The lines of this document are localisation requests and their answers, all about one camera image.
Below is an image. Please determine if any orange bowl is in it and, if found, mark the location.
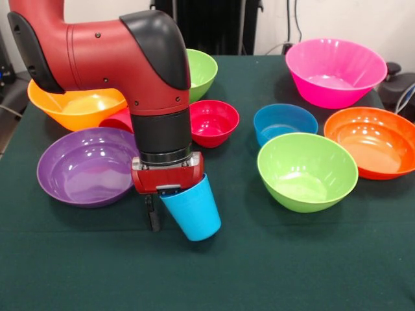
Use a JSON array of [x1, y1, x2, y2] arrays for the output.
[[323, 106, 415, 181]]

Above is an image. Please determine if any dark green tablecloth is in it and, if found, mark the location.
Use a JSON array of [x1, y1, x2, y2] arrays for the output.
[[0, 54, 415, 311]]

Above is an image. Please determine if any yellow bowl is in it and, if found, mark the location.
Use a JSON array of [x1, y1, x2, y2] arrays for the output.
[[27, 79, 128, 132]]

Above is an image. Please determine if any blue bowl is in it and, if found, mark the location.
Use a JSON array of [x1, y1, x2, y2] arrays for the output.
[[253, 103, 319, 148]]

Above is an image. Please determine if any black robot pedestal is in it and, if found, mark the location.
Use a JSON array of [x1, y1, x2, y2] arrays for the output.
[[149, 0, 264, 56]]

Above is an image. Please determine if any blue cup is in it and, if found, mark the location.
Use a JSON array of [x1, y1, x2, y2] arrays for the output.
[[159, 172, 222, 242]]

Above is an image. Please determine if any black office chair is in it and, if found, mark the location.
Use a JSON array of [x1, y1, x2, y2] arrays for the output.
[[379, 62, 415, 114], [0, 69, 40, 117]]

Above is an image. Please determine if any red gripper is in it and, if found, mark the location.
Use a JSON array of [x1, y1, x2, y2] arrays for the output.
[[130, 151, 206, 233]]

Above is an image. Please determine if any black computer box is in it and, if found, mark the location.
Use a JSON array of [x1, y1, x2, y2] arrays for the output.
[[0, 30, 17, 87]]

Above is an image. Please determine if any pink bowl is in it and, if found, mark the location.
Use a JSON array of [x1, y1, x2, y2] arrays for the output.
[[285, 38, 388, 110]]

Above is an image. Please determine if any purple bowl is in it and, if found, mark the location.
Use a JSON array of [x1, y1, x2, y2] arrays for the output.
[[36, 126, 141, 209]]

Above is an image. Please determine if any green bowl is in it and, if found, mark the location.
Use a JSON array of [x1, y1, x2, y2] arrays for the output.
[[257, 132, 359, 214], [186, 48, 219, 104]]

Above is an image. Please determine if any red cup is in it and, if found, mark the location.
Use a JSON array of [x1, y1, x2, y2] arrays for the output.
[[99, 107, 134, 134]]

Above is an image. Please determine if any red bowl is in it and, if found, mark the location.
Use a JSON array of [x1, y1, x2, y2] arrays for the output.
[[189, 99, 241, 149]]

